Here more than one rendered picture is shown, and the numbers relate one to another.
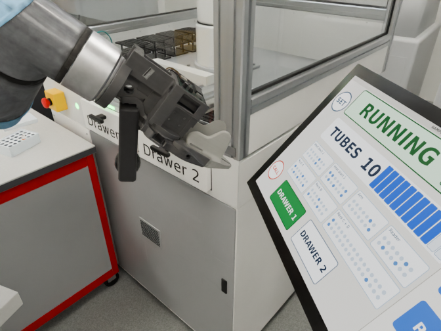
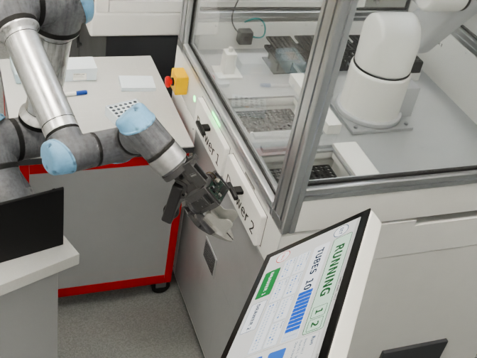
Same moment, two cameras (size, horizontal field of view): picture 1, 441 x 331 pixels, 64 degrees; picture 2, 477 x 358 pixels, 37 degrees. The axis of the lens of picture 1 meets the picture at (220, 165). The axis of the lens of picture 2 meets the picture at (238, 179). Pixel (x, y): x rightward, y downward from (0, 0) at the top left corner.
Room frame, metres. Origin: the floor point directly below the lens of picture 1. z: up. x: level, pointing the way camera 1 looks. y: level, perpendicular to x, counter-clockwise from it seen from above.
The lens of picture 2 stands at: (-0.65, -0.45, 2.17)
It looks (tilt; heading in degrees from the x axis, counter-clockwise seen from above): 37 degrees down; 22
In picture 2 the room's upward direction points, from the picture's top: 11 degrees clockwise
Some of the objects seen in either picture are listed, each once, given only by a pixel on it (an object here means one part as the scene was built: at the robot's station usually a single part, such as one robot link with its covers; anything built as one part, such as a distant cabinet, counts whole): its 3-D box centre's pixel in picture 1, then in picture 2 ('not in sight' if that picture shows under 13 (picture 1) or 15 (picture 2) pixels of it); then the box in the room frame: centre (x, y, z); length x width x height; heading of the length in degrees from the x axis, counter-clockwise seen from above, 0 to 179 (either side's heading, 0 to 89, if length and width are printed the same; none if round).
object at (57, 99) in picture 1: (55, 100); (178, 81); (1.28, 0.63, 0.88); 0.07 x 0.05 x 0.07; 48
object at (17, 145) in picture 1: (17, 142); (126, 112); (1.11, 0.73, 0.78); 0.12 x 0.08 x 0.04; 156
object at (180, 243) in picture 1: (216, 183); (318, 236); (1.40, 0.02, 0.40); 1.03 x 0.95 x 0.80; 48
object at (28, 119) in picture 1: (18, 121); (137, 83); (1.31, 0.83, 0.77); 0.13 x 0.09 x 0.02; 134
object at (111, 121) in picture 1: (107, 123); (210, 135); (1.07, 0.37, 0.87); 0.29 x 0.02 x 0.11; 48
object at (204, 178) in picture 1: (171, 155); (243, 198); (0.86, 0.14, 0.87); 0.29 x 0.02 x 0.11; 48
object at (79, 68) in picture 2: not in sight; (77, 69); (1.22, 1.03, 0.79); 0.13 x 0.09 x 0.05; 140
